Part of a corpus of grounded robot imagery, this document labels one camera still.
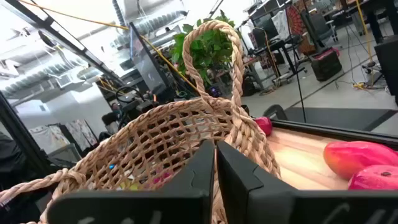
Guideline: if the white printed board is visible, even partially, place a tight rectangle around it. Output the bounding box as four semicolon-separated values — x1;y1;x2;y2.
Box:
65;119;99;149
29;124;71;153

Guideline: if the red black round dartboard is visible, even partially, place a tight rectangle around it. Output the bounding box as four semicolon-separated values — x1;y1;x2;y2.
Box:
285;5;305;35

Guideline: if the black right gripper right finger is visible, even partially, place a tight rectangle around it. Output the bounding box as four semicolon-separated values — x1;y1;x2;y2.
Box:
216;139;398;224

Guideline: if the person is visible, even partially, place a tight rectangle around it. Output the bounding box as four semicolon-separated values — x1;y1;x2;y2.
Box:
101;102;124;134

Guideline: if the silver ventilation duct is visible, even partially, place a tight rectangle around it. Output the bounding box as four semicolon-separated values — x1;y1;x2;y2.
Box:
111;9;190;47
0;62;103;97

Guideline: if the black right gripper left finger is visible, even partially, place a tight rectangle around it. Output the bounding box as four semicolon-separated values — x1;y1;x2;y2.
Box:
46;139;216;224

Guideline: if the plain red apple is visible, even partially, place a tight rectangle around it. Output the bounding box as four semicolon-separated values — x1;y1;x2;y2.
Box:
348;164;398;191

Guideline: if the small red apple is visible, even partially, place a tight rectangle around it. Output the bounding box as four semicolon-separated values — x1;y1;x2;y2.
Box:
254;116;274;137

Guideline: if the grey office chair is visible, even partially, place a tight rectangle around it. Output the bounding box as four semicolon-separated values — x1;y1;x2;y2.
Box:
300;11;340;54

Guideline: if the green pear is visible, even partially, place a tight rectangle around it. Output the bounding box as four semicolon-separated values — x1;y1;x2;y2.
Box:
119;180;141;191

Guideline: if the green potted plant black pot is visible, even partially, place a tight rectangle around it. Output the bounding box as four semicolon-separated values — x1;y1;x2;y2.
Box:
169;9;245;90

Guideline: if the dark computer monitor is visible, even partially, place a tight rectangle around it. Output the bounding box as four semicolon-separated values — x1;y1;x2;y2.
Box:
128;21;177;99

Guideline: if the yellow cable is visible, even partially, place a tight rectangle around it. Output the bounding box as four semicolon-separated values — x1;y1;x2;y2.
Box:
18;0;201;94

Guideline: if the woven straw basket with handles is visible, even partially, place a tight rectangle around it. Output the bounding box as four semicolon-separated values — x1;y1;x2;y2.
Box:
0;19;282;224

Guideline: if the black cabinet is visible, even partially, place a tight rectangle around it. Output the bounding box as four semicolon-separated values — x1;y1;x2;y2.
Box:
374;34;398;105

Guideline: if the black equipment case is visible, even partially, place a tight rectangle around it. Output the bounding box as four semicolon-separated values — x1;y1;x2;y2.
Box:
310;46;343;82

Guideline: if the red orange mango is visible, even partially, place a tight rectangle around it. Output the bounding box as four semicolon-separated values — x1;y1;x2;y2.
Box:
323;140;398;180

